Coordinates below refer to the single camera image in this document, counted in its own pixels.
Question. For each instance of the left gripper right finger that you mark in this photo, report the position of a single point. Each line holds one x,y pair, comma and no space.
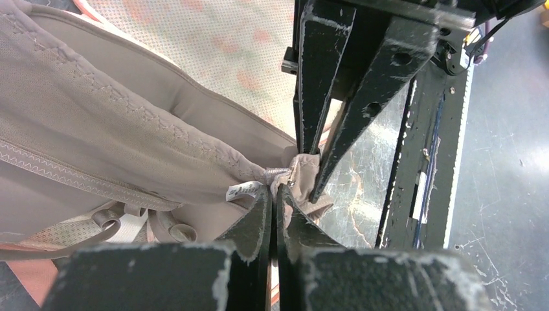
318,273

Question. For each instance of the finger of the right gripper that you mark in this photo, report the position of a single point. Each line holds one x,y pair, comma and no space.
406,47
324,30

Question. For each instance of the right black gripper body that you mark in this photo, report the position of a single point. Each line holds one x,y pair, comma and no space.
453,18

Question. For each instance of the beige taupe bra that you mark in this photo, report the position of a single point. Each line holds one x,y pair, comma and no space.
98,133

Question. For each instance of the floral peach laundry bag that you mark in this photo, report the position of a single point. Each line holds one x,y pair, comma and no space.
231,48

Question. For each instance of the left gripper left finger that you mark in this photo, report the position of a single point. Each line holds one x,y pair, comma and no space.
230,273

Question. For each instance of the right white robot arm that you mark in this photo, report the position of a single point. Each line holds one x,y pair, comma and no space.
350,59

